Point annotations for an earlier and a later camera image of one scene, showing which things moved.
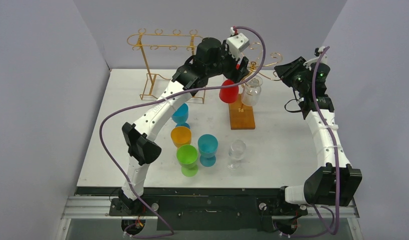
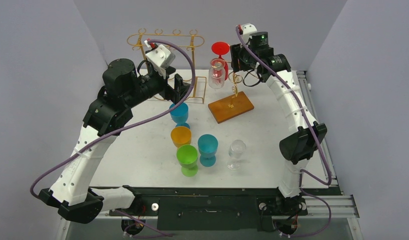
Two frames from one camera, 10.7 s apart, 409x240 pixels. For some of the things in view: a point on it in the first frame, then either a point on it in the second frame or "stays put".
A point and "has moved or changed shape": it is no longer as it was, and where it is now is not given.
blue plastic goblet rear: [180, 115] stays put
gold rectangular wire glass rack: [170, 56] stays put
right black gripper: [291, 70] to [236, 58]
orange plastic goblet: [181, 136] stays put
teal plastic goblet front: [207, 145] stays put
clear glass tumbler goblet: [251, 91] has moved or changed shape
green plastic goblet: [187, 155] stays put
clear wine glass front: [236, 151] stays put
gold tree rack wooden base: [241, 116] to [230, 107]
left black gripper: [234, 74] to [180, 87]
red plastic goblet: [229, 95] has moved or changed shape
